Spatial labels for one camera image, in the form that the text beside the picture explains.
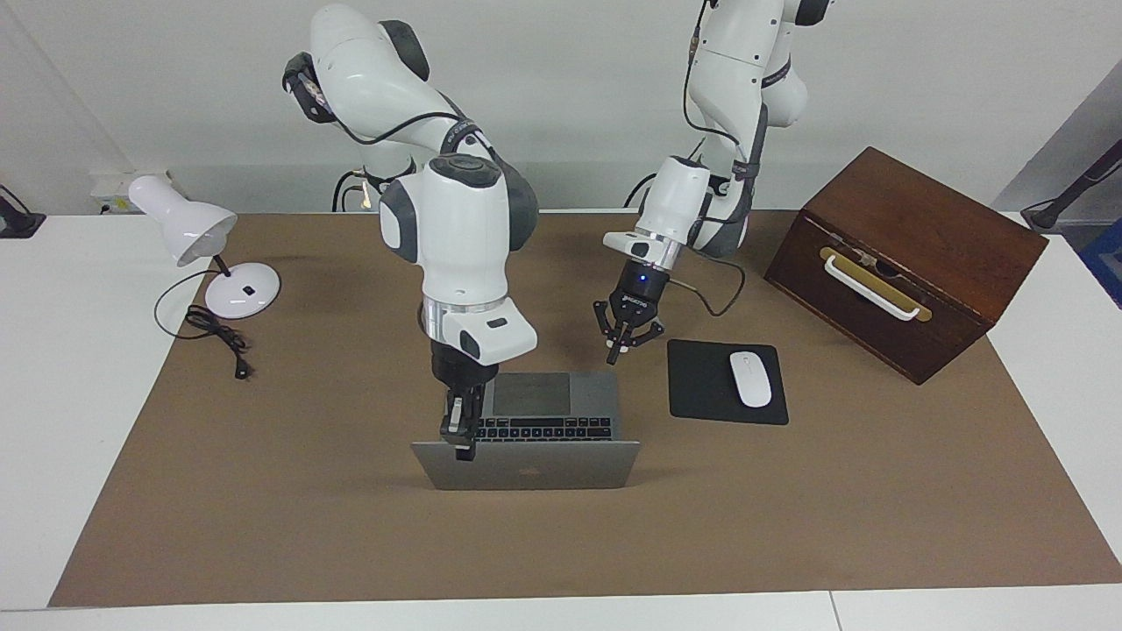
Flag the silver grey laptop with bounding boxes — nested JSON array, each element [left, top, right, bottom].
[[411, 372, 642, 491]]

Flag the black mouse pad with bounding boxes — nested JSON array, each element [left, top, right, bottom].
[[667, 339, 790, 427]]

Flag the white computer mouse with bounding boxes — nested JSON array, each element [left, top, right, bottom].
[[729, 351, 773, 409]]

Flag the brown table mat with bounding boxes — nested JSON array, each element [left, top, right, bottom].
[[48, 210, 1122, 608]]

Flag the dark brown wooden box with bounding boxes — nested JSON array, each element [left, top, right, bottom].
[[763, 146, 1049, 386]]

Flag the white desk lamp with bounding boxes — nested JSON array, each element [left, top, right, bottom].
[[128, 174, 282, 321]]

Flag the black clamp stand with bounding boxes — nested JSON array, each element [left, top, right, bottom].
[[0, 184, 46, 239], [1021, 138, 1122, 230]]

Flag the blue box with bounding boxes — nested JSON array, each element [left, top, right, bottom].
[[1076, 219, 1122, 309]]

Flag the brass handle plate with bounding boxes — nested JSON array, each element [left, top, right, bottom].
[[820, 247, 933, 323]]

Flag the white box handle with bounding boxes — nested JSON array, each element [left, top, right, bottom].
[[824, 254, 921, 322]]

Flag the black lamp power cable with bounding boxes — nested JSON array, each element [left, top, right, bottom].
[[154, 267, 255, 381]]

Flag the white wall power strip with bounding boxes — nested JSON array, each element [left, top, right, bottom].
[[90, 169, 176, 216]]

